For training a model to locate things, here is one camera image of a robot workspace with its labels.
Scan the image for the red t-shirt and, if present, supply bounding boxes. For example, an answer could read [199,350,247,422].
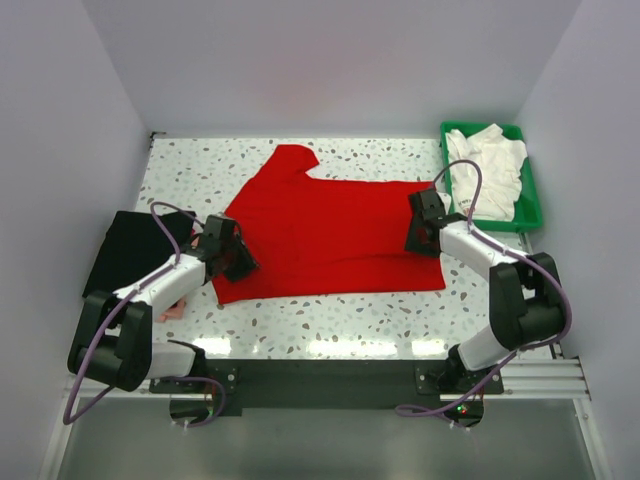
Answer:
[212,144,446,305]

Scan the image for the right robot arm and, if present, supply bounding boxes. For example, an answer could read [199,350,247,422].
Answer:
[405,189,572,393]

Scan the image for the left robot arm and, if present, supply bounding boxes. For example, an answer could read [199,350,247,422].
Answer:
[67,215,257,392]

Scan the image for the pink folded t-shirt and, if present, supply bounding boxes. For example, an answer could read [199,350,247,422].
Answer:
[156,297,186,323]

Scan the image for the black folded t-shirt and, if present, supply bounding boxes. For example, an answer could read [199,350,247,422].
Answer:
[82,211,175,299]

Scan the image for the white t-shirt in bin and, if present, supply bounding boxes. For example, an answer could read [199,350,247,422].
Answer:
[445,124,527,222]

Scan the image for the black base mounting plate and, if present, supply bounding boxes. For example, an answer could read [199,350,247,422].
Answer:
[150,360,504,426]

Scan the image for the aluminium frame rail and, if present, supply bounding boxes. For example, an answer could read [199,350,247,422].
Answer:
[62,234,594,401]

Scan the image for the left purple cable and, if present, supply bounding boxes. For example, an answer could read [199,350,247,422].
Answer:
[62,200,229,429]

